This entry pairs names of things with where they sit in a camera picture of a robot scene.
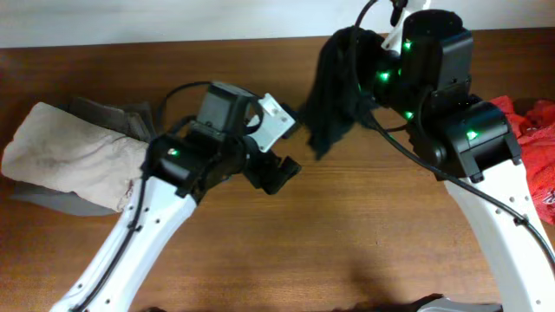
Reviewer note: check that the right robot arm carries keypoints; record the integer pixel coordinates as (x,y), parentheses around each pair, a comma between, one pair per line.
(471,148)

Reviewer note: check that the grey folded garment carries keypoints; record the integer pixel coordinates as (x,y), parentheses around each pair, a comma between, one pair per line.
(108,119)

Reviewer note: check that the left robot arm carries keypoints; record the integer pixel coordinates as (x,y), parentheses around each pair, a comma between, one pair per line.
(233,133)

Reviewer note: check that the black t-shirt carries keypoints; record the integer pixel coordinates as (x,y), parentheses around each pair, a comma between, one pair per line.
(334,104)

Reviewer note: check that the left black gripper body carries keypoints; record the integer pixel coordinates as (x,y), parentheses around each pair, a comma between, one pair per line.
(258,172)

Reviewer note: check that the beige folded garment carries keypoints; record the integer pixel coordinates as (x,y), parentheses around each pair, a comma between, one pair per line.
(69,151)

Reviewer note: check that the red crumpled garment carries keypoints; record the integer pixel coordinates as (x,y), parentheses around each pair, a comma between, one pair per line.
(535,134)

